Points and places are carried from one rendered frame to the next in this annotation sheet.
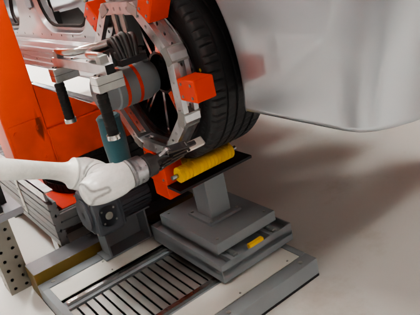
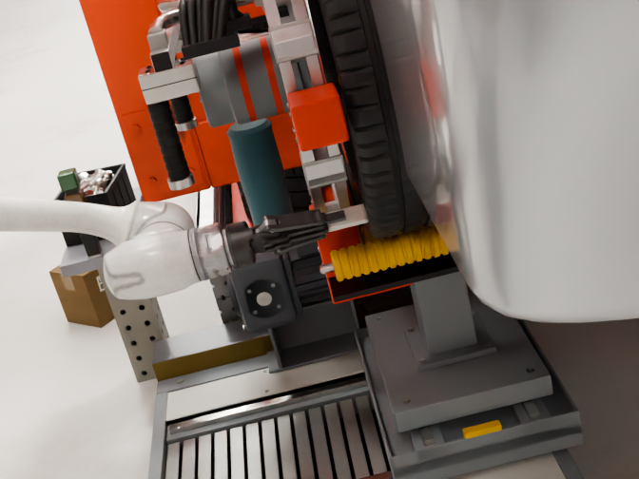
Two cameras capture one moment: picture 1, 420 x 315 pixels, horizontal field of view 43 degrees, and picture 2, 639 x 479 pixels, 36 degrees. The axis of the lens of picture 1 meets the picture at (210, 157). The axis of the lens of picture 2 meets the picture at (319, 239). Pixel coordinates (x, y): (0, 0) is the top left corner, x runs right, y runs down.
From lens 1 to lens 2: 82 cm
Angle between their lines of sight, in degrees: 30
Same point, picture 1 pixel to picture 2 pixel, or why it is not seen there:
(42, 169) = (58, 217)
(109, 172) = (147, 247)
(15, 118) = (137, 99)
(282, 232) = (554, 426)
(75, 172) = (125, 229)
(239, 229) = (456, 395)
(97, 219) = (241, 301)
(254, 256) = (473, 456)
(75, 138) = not seen: hidden behind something
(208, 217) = (426, 350)
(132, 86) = (253, 86)
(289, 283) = not seen: outside the picture
